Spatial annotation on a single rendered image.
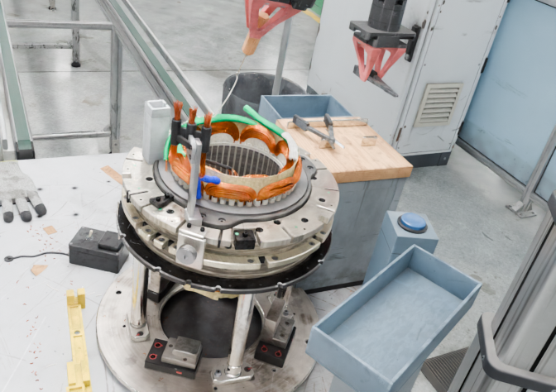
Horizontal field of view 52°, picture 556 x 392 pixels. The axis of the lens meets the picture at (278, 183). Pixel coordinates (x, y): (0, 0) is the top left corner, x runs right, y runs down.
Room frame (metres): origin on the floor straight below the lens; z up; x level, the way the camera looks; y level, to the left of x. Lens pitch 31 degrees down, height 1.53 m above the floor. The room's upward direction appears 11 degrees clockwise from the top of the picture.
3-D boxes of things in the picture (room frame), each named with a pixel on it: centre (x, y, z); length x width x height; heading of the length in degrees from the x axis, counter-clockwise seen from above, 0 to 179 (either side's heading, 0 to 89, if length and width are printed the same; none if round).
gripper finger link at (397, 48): (1.00, -0.13, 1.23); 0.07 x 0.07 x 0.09; 29
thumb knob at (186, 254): (0.55, 0.09, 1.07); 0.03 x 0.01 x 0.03; 81
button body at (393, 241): (0.78, -0.23, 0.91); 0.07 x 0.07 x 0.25; 11
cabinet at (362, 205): (0.97, -0.10, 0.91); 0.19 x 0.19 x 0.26; 29
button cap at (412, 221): (0.78, -0.23, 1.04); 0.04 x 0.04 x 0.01
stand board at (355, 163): (0.97, -0.10, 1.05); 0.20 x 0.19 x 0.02; 29
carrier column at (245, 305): (0.61, 0.01, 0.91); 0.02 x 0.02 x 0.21
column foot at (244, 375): (0.61, 0.01, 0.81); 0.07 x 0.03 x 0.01; 116
